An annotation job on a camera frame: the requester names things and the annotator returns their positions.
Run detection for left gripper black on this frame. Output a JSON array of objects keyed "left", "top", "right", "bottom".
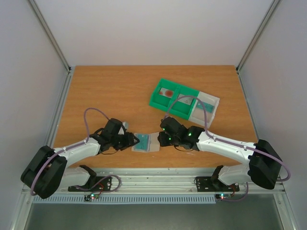
[{"left": 111, "top": 132, "right": 140, "bottom": 150}]

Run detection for teal credit card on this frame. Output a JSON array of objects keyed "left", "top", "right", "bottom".
[{"left": 135, "top": 134, "right": 150, "bottom": 151}]

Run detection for beige leather card holder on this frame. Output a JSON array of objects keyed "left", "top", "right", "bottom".
[{"left": 131, "top": 132, "right": 160, "bottom": 152}]

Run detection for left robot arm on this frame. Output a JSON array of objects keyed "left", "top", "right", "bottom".
[{"left": 21, "top": 118, "right": 140, "bottom": 199}]

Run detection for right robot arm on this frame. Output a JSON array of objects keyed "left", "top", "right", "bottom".
[{"left": 158, "top": 117, "right": 282, "bottom": 190}]

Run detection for grey card in bin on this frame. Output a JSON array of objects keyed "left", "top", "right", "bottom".
[{"left": 177, "top": 94, "right": 193, "bottom": 106}]

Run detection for card with red circles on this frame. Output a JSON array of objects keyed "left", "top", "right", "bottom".
[{"left": 159, "top": 88, "right": 174, "bottom": 98}]

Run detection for green two-compartment bin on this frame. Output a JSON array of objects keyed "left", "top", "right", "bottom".
[{"left": 149, "top": 79, "right": 200, "bottom": 120}]

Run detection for white translucent bin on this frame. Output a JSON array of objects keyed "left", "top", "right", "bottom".
[{"left": 188, "top": 91, "right": 221, "bottom": 129}]

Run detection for left small circuit board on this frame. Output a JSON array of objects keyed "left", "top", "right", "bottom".
[{"left": 83, "top": 194, "right": 100, "bottom": 202}]

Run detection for small circuit board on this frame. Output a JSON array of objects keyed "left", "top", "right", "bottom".
[
  {"left": 83, "top": 194, "right": 100, "bottom": 202},
  {"left": 215, "top": 193, "right": 234, "bottom": 200}
]

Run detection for right small circuit board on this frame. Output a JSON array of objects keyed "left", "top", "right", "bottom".
[{"left": 215, "top": 193, "right": 234, "bottom": 200}]

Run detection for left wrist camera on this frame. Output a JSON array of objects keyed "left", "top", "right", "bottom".
[{"left": 118, "top": 121, "right": 129, "bottom": 135}]

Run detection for aluminium front rail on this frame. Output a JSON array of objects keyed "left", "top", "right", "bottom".
[{"left": 23, "top": 167, "right": 286, "bottom": 195}]

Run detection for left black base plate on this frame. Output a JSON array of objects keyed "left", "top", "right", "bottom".
[{"left": 68, "top": 176, "right": 112, "bottom": 192}]

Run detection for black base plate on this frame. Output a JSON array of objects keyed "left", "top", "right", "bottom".
[
  {"left": 68, "top": 176, "right": 112, "bottom": 192},
  {"left": 193, "top": 176, "right": 240, "bottom": 192}
]

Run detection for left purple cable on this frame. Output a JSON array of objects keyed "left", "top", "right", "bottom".
[{"left": 30, "top": 107, "right": 113, "bottom": 196}]

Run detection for purple cable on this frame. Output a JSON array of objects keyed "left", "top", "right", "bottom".
[
  {"left": 30, "top": 107, "right": 113, "bottom": 196},
  {"left": 164, "top": 95, "right": 291, "bottom": 183}
]

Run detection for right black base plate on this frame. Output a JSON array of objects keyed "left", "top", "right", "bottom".
[{"left": 193, "top": 176, "right": 240, "bottom": 192}]

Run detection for slotted grey cable duct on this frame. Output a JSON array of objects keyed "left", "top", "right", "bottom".
[{"left": 32, "top": 194, "right": 216, "bottom": 205}]

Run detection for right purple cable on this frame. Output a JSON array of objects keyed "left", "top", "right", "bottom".
[{"left": 164, "top": 95, "right": 291, "bottom": 183}]

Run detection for left aluminium frame post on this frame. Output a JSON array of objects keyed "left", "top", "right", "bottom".
[{"left": 27, "top": 0, "right": 72, "bottom": 75}]

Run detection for aluminium frame post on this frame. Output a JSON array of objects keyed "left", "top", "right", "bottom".
[
  {"left": 236, "top": 0, "right": 282, "bottom": 75},
  {"left": 27, "top": 0, "right": 72, "bottom": 75}
]

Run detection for right aluminium frame post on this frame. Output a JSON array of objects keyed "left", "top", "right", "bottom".
[{"left": 236, "top": 0, "right": 282, "bottom": 75}]

